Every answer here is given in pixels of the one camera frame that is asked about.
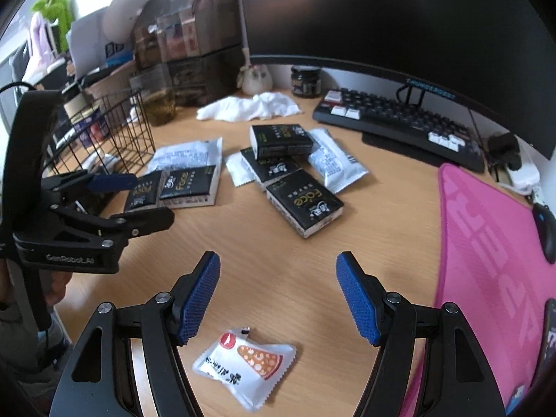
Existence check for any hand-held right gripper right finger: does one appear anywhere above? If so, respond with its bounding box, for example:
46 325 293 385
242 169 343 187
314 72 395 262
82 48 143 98
336 250 507 417

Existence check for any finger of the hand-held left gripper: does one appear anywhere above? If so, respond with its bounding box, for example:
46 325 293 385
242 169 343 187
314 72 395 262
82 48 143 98
41 171 138 209
54 206 175 239

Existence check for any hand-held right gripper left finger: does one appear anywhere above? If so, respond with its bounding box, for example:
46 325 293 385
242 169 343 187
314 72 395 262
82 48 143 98
51 250 221 417

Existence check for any black wire basket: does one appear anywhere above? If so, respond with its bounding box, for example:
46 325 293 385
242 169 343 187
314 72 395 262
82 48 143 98
41 88 157 215

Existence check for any white wet wipes packet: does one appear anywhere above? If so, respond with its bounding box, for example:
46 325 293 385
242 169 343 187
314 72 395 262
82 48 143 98
224 152 255 188
148 137 223 174

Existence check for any pizza print snack packet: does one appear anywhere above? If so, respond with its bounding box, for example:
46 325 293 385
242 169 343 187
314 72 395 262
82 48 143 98
192 328 297 412

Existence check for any white snack packet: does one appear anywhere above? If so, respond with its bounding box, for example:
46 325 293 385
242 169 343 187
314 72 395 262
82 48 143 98
306 128 370 195

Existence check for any wooden desktop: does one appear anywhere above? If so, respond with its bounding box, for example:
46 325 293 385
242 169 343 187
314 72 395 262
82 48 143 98
56 89 556 417

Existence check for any person's left hand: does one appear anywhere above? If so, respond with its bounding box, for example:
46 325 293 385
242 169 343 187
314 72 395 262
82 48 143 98
49 271 74 310

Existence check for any clear glass jar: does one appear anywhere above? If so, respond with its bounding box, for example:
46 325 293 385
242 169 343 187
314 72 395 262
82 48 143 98
129 69 178 126

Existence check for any black shelf with stickers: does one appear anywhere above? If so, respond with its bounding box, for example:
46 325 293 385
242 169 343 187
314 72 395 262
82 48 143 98
9 48 79 96

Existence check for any pale pink cloth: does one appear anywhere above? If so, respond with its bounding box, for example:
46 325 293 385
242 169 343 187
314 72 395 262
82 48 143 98
28 11 55 59

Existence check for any pink mouse mat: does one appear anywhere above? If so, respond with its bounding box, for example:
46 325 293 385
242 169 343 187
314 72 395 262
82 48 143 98
397 162 556 417

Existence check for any white printed paper sheet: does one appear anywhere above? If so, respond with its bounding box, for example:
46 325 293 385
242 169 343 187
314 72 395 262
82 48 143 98
69 9 135 79

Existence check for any crumpled white tissue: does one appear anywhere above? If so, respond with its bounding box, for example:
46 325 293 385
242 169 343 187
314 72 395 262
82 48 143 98
196 92 300 122

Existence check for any green cloth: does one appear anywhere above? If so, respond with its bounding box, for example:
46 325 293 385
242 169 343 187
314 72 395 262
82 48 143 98
31 0 75 53

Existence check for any dark acrylic organizer cabinet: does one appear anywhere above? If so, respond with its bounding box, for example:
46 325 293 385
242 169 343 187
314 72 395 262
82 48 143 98
130 0 248 107

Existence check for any person's clothed leg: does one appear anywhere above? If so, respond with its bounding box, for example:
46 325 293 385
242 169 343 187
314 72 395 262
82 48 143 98
0 295 76 400

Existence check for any small ceramic vase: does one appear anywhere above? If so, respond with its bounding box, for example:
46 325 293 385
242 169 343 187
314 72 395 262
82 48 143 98
238 63 273 96

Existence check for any blue lighter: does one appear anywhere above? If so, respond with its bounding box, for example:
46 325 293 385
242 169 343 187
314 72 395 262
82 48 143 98
506 384 528 413

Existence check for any black mechanical keyboard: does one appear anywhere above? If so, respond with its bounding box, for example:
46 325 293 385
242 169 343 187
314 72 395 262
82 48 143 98
312 88 485 161

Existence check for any black smartphone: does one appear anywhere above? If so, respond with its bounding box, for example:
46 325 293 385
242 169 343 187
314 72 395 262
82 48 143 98
528 297 556 400

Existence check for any black computer mouse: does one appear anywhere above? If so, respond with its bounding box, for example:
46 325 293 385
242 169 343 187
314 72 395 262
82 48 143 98
532 202 556 265

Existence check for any white power strip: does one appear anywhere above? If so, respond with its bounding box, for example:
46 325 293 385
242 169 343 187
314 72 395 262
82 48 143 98
493 150 541 194

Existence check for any black charger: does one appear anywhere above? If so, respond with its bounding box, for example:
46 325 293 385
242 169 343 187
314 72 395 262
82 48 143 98
486 132 522 170

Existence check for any dark glass jar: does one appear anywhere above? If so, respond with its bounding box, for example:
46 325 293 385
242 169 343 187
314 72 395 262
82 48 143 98
290 65 322 98

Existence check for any black curved monitor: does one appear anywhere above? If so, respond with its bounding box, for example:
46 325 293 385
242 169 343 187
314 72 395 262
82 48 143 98
237 0 556 161

